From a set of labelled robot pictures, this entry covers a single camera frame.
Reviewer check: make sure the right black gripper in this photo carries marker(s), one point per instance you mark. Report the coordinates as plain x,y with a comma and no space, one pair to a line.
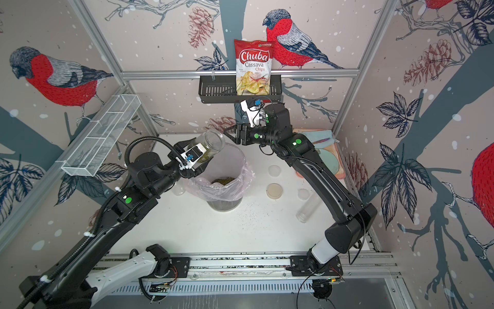
245,129

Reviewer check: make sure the beige lidded bean jar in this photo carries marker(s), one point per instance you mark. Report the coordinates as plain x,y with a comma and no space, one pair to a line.
209,143

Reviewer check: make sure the clear jar lid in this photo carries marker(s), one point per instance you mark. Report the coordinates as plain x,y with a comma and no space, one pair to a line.
303,194
274,171

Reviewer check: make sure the beige jar lid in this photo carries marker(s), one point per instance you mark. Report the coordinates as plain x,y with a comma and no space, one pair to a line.
274,191

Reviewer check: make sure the short clear bean jar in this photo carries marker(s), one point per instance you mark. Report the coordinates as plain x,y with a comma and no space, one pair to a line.
179,188

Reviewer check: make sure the tall clear bean jar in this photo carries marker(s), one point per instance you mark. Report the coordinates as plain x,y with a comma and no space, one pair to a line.
309,208

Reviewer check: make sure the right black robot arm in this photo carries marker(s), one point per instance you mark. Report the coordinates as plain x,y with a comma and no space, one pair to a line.
270,125

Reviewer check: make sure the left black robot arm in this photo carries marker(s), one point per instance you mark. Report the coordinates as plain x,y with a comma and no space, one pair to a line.
153,168

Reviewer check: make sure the mung beans in bin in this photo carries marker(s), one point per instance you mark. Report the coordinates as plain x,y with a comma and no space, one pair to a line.
223,181

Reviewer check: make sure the mesh waste bin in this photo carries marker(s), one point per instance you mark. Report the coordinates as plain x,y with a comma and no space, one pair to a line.
223,206

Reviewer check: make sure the red Chuba chips bag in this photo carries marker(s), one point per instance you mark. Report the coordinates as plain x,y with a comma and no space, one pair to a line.
253,62

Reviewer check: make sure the teal folded cloth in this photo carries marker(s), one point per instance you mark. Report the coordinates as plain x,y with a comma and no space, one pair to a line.
321,139

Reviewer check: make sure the teal plate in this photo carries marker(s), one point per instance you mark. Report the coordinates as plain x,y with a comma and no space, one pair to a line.
330,161

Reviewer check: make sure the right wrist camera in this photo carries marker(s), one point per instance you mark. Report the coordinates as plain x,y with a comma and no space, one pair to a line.
254,108

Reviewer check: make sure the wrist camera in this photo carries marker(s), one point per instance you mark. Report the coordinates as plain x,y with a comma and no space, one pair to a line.
192,156
254,108

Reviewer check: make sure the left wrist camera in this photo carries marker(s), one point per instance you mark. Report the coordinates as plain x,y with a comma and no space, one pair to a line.
192,156

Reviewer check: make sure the black wall basket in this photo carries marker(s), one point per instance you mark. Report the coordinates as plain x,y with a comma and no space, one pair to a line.
221,90

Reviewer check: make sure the white wire mesh shelf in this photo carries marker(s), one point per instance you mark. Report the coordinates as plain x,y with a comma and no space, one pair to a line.
104,132

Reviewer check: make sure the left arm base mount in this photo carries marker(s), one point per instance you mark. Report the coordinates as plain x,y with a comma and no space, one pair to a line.
171,268

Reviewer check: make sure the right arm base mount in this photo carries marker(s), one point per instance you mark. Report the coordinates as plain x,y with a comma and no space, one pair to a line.
301,266

